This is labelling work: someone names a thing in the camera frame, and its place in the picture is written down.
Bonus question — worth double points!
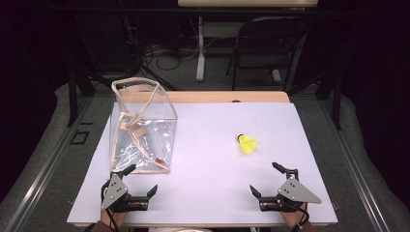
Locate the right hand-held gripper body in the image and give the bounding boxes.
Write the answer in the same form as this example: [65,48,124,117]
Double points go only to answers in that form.
[258,175,323,214]

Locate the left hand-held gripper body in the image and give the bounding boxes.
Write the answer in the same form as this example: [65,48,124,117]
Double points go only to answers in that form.
[100,172,151,214]

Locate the transparent bag with beige trim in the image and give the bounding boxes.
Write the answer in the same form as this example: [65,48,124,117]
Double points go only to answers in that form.
[108,76,179,175]

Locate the yellow shuttlecock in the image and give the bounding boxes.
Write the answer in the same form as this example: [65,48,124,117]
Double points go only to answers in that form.
[236,132,259,155]

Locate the person's right hand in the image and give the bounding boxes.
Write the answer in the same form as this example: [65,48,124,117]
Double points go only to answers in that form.
[279,202,309,230]

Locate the person's left hand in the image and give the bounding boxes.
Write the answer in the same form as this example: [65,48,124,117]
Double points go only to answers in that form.
[100,208,130,227]

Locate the white table mat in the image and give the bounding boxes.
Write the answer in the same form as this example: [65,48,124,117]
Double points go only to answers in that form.
[66,101,339,227]

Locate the black square floor outlet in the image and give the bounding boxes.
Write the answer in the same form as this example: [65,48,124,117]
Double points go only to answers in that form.
[70,129,91,146]

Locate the black metal stand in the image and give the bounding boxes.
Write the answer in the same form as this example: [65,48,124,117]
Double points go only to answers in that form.
[284,68,344,131]
[65,66,112,128]

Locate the black folding chair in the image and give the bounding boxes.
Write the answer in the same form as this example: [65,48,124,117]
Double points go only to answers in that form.
[225,15,309,93]

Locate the white desk with metal leg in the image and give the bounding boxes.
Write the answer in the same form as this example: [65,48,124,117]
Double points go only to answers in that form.
[177,0,319,82]

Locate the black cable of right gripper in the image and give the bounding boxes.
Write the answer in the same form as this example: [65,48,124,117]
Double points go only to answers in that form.
[283,200,308,232]

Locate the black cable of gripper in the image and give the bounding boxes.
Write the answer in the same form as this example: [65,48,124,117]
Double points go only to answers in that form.
[283,200,308,232]
[105,208,120,232]

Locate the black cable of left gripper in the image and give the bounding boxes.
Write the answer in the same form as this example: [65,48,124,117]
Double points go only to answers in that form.
[105,208,120,232]

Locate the grey metal floor rail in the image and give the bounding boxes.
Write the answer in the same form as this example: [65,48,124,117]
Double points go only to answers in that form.
[0,96,95,232]
[317,96,393,232]

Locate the bundle of floor cables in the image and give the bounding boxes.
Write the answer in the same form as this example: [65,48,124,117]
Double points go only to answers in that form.
[140,40,202,73]

